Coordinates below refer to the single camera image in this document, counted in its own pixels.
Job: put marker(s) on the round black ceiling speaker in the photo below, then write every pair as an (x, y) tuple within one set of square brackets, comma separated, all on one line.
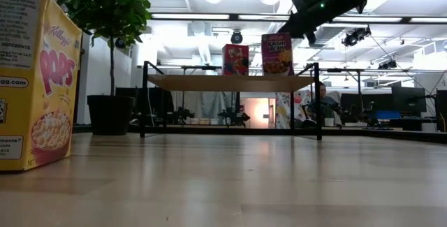
[(119, 43), (236, 37)]

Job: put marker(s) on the person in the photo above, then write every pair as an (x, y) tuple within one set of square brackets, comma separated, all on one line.
[(324, 103)]

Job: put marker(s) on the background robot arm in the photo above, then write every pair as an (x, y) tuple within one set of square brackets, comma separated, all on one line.
[(356, 114), (234, 117), (179, 115)]

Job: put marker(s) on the black track spotlights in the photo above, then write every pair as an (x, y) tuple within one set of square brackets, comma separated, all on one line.
[(356, 36), (387, 65)]

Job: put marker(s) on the red Froot Loops cereal box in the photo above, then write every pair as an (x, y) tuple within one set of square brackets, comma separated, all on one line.
[(235, 59)]

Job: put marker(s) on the yellow Corn Pops cereal box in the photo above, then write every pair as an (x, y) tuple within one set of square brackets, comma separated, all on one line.
[(52, 97)]

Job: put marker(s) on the green leafy plant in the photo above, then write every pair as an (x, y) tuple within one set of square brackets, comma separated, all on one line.
[(111, 7)]

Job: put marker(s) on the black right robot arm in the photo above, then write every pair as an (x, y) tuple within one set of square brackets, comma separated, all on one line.
[(342, 0)]

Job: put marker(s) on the white hanging cloth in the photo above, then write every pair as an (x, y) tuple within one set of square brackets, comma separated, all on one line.
[(206, 104)]

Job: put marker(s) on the wooden shelf with black frame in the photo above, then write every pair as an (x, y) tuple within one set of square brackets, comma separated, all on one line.
[(227, 83)]

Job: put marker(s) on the colourful patterned cloth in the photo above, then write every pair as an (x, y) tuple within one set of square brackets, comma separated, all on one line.
[(283, 110)]

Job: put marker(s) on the blue lit monitor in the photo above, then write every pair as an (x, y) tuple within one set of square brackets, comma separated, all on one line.
[(387, 114)]

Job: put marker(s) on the long ceiling light bar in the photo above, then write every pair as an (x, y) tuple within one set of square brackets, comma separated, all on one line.
[(190, 16)]

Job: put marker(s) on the purple Raisin Bran cereal box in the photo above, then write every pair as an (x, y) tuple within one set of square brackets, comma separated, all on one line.
[(277, 54)]

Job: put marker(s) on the black plant pot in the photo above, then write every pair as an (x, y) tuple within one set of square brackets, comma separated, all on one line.
[(110, 115)]

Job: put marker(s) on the black computer monitor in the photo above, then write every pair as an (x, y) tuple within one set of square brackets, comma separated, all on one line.
[(363, 100), (408, 99)]

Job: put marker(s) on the white cup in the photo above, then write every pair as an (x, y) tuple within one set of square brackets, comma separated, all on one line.
[(328, 122)]

